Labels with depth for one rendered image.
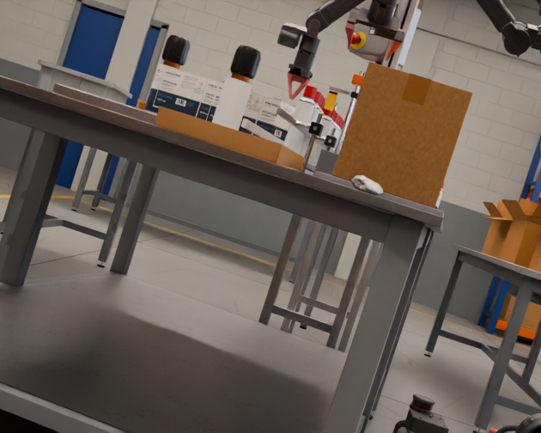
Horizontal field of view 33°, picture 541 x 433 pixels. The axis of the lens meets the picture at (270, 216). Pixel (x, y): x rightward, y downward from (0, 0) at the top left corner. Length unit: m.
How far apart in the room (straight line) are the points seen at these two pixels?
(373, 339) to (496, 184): 8.89
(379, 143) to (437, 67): 8.55
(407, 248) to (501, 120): 8.93
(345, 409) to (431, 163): 0.61
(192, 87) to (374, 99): 1.20
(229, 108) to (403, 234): 1.24
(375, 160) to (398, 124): 0.09
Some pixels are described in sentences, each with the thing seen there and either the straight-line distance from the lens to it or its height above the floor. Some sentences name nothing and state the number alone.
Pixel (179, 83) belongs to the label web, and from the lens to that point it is 3.16.
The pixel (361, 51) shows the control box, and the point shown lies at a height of 1.29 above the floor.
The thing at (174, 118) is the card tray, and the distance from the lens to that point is 1.81.
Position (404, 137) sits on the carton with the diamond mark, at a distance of 2.05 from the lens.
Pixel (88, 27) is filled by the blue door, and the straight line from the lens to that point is 10.91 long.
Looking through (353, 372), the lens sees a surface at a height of 0.50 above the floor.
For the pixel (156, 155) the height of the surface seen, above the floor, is 0.78.
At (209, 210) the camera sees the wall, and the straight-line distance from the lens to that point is 10.49.
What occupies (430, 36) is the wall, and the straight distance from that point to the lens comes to 10.53.
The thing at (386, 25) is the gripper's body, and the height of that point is 1.23.
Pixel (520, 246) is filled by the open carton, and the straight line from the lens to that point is 5.09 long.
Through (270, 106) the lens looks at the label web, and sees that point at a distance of 3.07.
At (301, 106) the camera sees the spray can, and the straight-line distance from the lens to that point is 2.55.
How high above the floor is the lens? 0.79
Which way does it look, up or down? 2 degrees down
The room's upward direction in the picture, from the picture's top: 18 degrees clockwise
